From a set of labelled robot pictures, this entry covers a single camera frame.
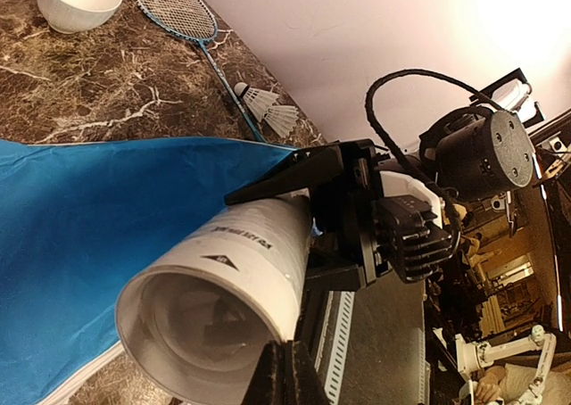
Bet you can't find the white ceramic bowl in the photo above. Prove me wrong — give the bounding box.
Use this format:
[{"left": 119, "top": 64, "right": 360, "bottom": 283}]
[{"left": 37, "top": 0, "right": 123, "bottom": 34}]

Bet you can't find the white shuttlecock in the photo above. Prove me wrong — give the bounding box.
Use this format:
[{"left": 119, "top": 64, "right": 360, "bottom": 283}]
[
  {"left": 234, "top": 82, "right": 279, "bottom": 118},
  {"left": 262, "top": 105, "right": 299, "bottom": 138}
]

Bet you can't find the white shuttlecock tube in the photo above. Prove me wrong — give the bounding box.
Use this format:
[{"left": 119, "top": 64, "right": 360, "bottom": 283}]
[{"left": 116, "top": 194, "right": 312, "bottom": 404}]

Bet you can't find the white cable duct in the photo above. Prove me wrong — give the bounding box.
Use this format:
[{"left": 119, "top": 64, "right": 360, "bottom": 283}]
[{"left": 314, "top": 291, "right": 355, "bottom": 404}]

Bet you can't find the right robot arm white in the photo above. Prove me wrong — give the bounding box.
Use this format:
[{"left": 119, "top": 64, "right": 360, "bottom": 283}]
[{"left": 225, "top": 69, "right": 534, "bottom": 292}]

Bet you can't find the right blue badminton racket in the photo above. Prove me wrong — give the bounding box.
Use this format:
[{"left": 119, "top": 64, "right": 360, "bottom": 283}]
[{"left": 135, "top": 0, "right": 265, "bottom": 142}]

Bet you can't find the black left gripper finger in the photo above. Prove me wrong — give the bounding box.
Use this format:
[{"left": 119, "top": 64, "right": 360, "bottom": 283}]
[{"left": 242, "top": 341, "right": 330, "bottom": 405}]

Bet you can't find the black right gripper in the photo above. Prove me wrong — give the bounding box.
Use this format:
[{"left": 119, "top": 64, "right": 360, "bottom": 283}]
[{"left": 224, "top": 139, "right": 383, "bottom": 289}]

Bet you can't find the blue racket bag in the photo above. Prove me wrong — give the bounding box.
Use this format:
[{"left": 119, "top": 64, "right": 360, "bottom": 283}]
[{"left": 1, "top": 137, "right": 290, "bottom": 404}]

